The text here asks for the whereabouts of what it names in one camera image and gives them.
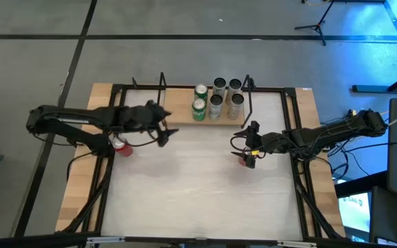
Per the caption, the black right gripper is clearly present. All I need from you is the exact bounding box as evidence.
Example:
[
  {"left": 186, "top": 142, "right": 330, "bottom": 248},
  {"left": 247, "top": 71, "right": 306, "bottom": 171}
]
[{"left": 230, "top": 120, "right": 292, "bottom": 169}]

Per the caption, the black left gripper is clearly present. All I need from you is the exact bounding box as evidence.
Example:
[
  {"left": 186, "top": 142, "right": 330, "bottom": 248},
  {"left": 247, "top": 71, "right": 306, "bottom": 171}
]
[{"left": 114, "top": 99, "right": 180, "bottom": 148}]

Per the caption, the green Sprite can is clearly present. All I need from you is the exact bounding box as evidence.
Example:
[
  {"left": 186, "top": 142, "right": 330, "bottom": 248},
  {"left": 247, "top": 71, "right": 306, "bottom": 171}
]
[
  {"left": 194, "top": 83, "right": 209, "bottom": 101},
  {"left": 191, "top": 98, "right": 207, "bottom": 122}
]

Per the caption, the Celsius can orange print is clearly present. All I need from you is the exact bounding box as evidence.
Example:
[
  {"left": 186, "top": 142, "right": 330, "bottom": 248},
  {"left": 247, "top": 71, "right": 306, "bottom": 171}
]
[{"left": 226, "top": 92, "right": 245, "bottom": 121}]

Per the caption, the Celsius Arctic Vibe can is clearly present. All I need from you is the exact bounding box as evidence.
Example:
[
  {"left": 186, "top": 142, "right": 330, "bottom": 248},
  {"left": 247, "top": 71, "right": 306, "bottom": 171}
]
[{"left": 207, "top": 94, "right": 225, "bottom": 122}]

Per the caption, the silver Celsius can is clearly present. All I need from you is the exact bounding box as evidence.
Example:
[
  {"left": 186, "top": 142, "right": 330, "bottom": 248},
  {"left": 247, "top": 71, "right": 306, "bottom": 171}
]
[
  {"left": 227, "top": 78, "right": 243, "bottom": 96},
  {"left": 212, "top": 77, "right": 227, "bottom": 98}
]

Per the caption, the red Coca-Cola can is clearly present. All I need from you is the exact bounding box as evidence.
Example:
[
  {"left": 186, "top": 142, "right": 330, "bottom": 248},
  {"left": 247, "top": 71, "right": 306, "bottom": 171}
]
[{"left": 110, "top": 136, "right": 134, "bottom": 158}]

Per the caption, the monitor screen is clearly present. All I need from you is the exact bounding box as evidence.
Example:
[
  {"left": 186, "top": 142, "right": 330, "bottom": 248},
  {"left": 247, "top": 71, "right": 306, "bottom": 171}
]
[{"left": 337, "top": 191, "right": 373, "bottom": 244}]

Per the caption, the black tripod stand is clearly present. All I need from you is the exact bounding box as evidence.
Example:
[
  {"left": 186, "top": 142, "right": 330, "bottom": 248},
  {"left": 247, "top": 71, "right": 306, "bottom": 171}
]
[{"left": 294, "top": 0, "right": 337, "bottom": 47}]

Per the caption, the black rig crossbar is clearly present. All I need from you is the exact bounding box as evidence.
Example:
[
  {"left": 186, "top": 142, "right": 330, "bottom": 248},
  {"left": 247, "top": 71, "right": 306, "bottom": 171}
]
[{"left": 0, "top": 231, "right": 397, "bottom": 248}]

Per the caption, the wooden shelf black metal frame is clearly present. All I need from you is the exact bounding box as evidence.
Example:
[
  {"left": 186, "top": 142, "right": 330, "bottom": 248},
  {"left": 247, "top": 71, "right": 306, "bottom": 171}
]
[{"left": 156, "top": 71, "right": 257, "bottom": 130}]

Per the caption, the black table frame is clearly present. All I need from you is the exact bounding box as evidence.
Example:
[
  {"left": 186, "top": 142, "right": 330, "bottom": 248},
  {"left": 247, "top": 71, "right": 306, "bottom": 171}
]
[{"left": 60, "top": 82, "right": 346, "bottom": 242}]

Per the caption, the black desk frame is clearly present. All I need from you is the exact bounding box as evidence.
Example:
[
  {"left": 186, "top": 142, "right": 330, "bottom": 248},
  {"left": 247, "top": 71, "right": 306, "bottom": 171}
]
[{"left": 352, "top": 0, "right": 397, "bottom": 96}]

